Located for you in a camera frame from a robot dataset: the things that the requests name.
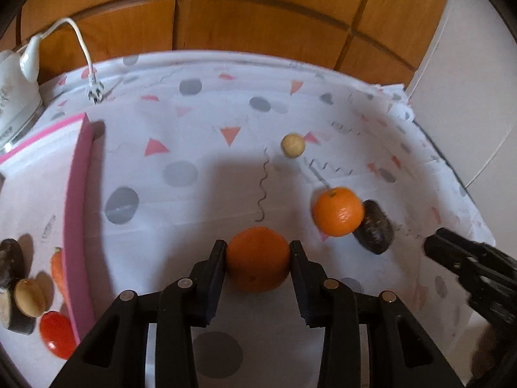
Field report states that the orange with stem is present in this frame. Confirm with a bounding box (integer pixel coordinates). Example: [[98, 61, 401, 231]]
[[309, 162, 365, 238]]

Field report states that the small orange carrot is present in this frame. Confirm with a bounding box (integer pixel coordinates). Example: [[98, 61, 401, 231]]
[[50, 247, 71, 304]]

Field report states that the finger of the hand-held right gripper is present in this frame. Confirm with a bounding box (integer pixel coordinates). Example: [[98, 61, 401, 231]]
[[434, 227, 498, 260], [423, 237, 475, 280]]

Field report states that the white kettle base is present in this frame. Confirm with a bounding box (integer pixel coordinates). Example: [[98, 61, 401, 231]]
[[0, 99, 44, 155]]

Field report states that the white power cable with plug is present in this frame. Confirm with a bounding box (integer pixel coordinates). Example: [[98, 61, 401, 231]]
[[30, 17, 106, 105]]

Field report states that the plain orange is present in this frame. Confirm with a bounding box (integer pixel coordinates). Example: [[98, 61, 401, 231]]
[[225, 227, 291, 294]]

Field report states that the pink rectangular tray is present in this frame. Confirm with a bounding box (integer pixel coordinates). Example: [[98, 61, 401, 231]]
[[0, 112, 98, 376]]

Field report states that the white patterned tablecloth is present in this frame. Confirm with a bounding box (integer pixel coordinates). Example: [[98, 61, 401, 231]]
[[0, 50, 497, 388]]

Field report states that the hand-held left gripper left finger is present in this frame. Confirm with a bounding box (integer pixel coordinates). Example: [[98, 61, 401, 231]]
[[50, 239, 227, 388]]

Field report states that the small beige ball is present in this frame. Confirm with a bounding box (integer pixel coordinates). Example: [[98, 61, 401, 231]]
[[281, 133, 304, 159]]

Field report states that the red tomato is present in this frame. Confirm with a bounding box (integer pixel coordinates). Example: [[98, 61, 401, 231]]
[[39, 310, 77, 360]]

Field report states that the white floral ceramic kettle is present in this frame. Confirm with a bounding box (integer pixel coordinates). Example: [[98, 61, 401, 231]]
[[0, 36, 42, 130]]

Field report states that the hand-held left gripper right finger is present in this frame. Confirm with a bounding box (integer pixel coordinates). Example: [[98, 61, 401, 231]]
[[290, 240, 465, 388]]

